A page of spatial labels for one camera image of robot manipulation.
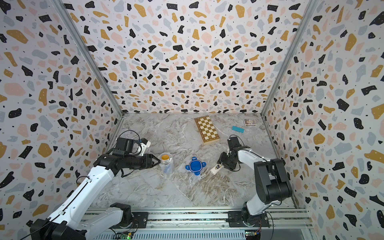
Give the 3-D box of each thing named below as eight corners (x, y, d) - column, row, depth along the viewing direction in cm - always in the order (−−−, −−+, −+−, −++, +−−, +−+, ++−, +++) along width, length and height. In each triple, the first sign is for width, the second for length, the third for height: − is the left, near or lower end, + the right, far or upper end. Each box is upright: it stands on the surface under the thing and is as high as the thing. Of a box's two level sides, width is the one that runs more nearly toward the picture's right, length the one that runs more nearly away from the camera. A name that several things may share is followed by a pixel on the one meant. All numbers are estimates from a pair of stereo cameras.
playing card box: (244, 126, 118) (245, 124, 116) (243, 120, 121) (244, 119, 120) (256, 126, 118) (256, 124, 116) (254, 121, 121) (255, 119, 120)
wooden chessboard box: (203, 144, 106) (203, 142, 103) (193, 120, 121) (193, 117, 118) (219, 140, 108) (220, 137, 106) (208, 117, 123) (208, 114, 121)
